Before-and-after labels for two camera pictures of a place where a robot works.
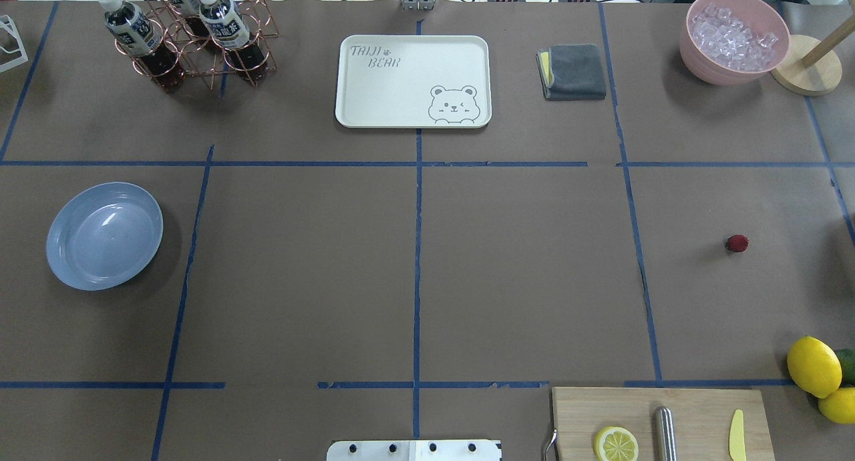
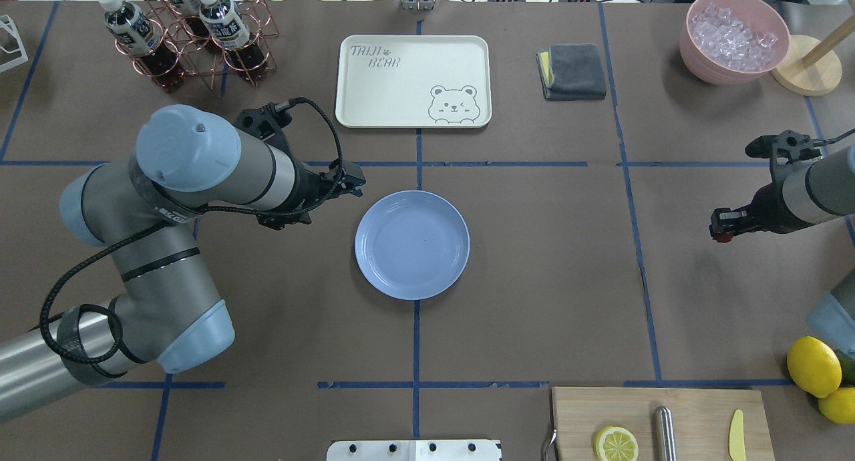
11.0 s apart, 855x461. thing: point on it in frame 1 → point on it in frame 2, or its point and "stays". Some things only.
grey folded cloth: (571, 71) stays
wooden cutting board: (702, 419) stays
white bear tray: (413, 81) stays
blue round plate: (102, 234) → (412, 244)
